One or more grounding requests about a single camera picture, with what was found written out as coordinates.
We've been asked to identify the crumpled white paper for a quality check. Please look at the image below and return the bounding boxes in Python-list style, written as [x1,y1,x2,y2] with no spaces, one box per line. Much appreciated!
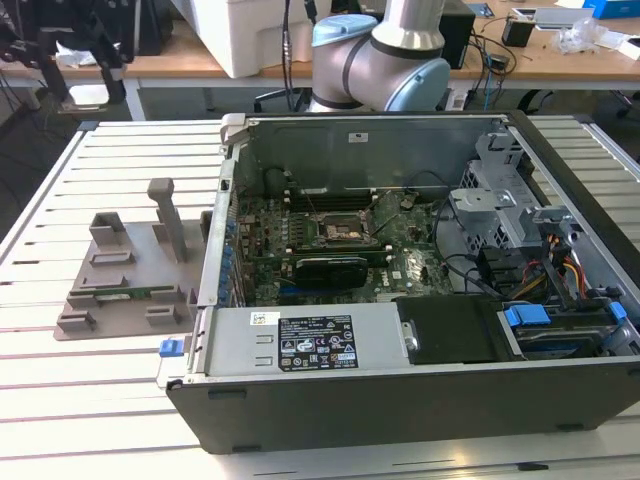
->
[55,40,99,69]

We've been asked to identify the black round cylinder part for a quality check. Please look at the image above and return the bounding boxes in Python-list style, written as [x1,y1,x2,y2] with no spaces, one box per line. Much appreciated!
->
[263,167,287,195]

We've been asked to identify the black office chair base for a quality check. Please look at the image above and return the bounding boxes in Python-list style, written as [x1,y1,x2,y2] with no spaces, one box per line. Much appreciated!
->
[253,87,312,114]

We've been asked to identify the clear plastic bags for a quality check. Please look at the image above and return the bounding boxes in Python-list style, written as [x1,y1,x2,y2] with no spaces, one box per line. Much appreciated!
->
[552,17,609,54]

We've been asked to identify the white flat box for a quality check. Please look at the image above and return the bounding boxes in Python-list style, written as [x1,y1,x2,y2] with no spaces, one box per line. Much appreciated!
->
[534,7,596,31]

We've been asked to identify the grey parts rack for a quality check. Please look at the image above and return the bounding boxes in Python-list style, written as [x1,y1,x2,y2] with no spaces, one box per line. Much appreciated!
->
[53,177,214,342]

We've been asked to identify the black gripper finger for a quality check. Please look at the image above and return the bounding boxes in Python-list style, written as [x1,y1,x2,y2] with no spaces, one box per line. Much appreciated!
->
[29,29,70,105]
[94,29,127,105]

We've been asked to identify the black open PC case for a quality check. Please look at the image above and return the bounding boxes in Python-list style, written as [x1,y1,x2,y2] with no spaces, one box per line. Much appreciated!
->
[157,110,640,456]

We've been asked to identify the silver metal drive cage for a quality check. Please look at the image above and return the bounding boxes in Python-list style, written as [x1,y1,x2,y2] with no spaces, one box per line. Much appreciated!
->
[447,132,591,251]

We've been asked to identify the green motherboard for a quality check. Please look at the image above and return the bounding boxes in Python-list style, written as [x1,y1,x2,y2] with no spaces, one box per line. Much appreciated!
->
[234,187,454,306]

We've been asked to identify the black RAM slot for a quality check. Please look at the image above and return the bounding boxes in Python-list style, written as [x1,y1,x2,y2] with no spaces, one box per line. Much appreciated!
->
[286,241,390,253]
[284,198,377,212]
[284,187,376,200]

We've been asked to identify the green RAM stick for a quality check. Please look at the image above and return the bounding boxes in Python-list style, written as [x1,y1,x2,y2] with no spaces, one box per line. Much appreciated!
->
[93,284,176,301]

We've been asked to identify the black graphics card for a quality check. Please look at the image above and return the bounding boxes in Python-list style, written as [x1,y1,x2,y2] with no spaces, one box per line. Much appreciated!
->
[293,254,370,292]

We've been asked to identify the long wooden desk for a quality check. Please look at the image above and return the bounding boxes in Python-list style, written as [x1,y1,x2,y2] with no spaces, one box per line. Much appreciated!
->
[0,0,640,121]

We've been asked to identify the small black box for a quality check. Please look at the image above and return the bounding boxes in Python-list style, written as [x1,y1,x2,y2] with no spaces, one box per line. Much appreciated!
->
[501,15,536,49]

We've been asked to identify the white paper packet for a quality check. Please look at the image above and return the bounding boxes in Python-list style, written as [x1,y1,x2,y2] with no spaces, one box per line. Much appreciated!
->
[599,29,640,61]

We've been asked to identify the CPU socket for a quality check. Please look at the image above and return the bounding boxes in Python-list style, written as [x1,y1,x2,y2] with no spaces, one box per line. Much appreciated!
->
[315,212,375,245]

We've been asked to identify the grey case release latch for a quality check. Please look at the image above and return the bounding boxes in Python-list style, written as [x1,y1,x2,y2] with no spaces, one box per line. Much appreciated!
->
[219,113,249,146]

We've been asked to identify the large black computer tower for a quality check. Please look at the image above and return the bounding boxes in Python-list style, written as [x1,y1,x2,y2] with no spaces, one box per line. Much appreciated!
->
[124,0,174,56]

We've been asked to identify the white printer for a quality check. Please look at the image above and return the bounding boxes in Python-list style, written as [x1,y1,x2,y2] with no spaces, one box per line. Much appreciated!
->
[192,0,316,79]

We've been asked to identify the tall black desktop box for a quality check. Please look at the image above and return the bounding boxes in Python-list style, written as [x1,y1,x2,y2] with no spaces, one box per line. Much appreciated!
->
[439,12,477,70]

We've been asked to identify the blue cardboard box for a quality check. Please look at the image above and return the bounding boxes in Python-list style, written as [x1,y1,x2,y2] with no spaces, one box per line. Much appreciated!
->
[582,0,640,20]

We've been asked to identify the hard disk in blue carrier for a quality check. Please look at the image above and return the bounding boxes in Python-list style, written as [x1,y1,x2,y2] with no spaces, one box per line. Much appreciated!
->
[497,299,629,361]

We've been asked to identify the coloured power wire bundle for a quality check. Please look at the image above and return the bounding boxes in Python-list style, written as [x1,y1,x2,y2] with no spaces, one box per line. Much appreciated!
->
[542,232,589,301]

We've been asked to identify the silver power supply unit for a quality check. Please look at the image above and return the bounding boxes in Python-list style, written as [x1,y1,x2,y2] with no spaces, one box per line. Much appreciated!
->
[197,302,416,379]

